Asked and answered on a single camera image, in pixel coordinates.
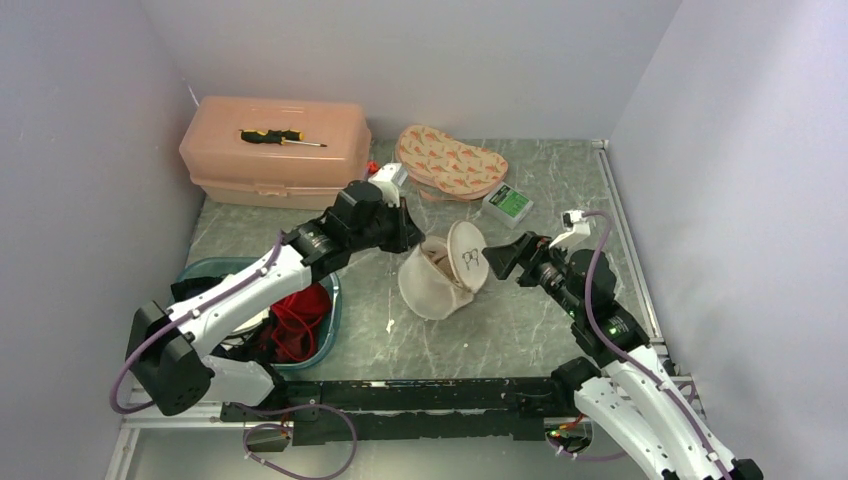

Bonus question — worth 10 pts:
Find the round white mesh pouch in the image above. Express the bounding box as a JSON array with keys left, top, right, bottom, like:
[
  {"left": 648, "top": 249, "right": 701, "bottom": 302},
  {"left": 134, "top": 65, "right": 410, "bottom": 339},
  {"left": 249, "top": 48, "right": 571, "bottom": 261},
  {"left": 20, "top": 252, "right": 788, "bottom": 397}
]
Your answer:
[{"left": 398, "top": 220, "right": 490, "bottom": 320}]

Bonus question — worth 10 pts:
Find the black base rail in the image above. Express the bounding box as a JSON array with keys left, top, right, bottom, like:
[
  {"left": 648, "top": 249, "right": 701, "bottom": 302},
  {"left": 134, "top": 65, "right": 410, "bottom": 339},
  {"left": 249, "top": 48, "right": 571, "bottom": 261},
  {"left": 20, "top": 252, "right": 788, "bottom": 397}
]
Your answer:
[{"left": 221, "top": 377, "right": 579, "bottom": 446}]

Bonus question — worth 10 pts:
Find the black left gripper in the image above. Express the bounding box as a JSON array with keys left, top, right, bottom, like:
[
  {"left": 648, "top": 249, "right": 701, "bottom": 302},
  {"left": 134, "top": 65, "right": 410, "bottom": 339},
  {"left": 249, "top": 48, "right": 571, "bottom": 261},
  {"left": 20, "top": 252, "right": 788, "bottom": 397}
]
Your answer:
[{"left": 349, "top": 195, "right": 425, "bottom": 254}]

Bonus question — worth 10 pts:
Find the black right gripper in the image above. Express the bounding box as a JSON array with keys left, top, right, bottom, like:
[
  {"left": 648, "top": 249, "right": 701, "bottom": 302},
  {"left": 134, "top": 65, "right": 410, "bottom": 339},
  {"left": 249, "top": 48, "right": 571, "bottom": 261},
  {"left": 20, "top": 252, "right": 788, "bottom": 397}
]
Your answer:
[{"left": 482, "top": 229, "right": 583, "bottom": 319}]

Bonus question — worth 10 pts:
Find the floral mesh laundry bag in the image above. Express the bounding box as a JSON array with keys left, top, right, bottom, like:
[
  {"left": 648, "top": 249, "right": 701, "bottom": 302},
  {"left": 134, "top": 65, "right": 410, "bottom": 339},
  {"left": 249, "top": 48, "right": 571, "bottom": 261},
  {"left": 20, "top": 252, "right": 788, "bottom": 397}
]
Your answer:
[{"left": 395, "top": 125, "right": 509, "bottom": 201}]

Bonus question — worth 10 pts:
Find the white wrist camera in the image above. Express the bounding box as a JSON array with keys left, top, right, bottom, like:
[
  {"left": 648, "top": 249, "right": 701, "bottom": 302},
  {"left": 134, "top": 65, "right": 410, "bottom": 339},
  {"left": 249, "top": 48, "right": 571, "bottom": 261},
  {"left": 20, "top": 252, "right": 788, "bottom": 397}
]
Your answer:
[
  {"left": 550, "top": 210, "right": 591, "bottom": 251},
  {"left": 368, "top": 163, "right": 408, "bottom": 207}
]

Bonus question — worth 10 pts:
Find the red satin bra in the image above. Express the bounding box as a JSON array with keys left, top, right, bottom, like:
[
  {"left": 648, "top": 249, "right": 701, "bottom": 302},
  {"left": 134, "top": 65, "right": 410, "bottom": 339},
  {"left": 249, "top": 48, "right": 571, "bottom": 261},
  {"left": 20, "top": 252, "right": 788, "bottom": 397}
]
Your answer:
[{"left": 269, "top": 284, "right": 332, "bottom": 364}]

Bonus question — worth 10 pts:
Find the pink plastic storage box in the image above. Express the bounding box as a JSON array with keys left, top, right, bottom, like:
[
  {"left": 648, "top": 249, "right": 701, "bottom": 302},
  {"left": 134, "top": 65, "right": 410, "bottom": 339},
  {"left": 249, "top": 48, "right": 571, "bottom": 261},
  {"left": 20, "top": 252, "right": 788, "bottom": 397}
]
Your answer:
[{"left": 179, "top": 96, "right": 371, "bottom": 210}]

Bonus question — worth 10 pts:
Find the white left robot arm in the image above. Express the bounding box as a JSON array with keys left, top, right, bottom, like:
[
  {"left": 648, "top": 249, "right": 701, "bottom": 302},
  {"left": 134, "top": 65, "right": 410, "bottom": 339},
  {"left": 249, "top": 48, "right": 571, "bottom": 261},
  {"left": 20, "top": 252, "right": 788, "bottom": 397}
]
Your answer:
[{"left": 109, "top": 180, "right": 424, "bottom": 420}]

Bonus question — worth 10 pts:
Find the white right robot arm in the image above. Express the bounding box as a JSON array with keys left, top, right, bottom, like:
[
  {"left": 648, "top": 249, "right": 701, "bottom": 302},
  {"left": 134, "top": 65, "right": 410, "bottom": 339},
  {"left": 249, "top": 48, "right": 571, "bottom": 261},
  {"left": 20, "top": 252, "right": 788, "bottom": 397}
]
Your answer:
[{"left": 482, "top": 232, "right": 764, "bottom": 479}]

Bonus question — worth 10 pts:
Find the teal plastic basin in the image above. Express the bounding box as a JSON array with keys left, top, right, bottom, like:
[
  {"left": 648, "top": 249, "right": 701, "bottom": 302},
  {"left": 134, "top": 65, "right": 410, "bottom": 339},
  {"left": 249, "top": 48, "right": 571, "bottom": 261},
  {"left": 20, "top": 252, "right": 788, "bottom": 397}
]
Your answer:
[{"left": 171, "top": 257, "right": 342, "bottom": 372}]

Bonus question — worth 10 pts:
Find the black yellow screwdriver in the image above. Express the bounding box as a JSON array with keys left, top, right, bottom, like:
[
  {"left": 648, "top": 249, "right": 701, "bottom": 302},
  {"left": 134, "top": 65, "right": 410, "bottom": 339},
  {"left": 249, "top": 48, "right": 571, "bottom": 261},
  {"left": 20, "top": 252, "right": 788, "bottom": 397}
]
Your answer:
[{"left": 240, "top": 130, "right": 327, "bottom": 148}]

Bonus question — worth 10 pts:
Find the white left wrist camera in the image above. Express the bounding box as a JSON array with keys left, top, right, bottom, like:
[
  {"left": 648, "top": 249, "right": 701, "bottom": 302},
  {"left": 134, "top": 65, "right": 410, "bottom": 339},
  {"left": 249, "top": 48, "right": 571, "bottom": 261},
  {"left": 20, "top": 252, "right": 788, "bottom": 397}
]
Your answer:
[{"left": 368, "top": 163, "right": 408, "bottom": 207}]

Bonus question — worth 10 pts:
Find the white green small box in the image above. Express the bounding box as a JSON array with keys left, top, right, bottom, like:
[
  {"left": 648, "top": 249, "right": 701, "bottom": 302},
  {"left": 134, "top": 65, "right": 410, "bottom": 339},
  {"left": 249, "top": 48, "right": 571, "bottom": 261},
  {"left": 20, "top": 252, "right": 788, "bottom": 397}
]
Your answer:
[{"left": 481, "top": 182, "right": 534, "bottom": 229}]

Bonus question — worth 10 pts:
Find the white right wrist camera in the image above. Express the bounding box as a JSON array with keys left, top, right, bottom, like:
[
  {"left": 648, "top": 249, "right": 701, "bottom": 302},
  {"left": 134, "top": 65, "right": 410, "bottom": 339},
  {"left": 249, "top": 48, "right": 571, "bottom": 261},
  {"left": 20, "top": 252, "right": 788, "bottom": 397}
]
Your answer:
[{"left": 550, "top": 210, "right": 591, "bottom": 251}]

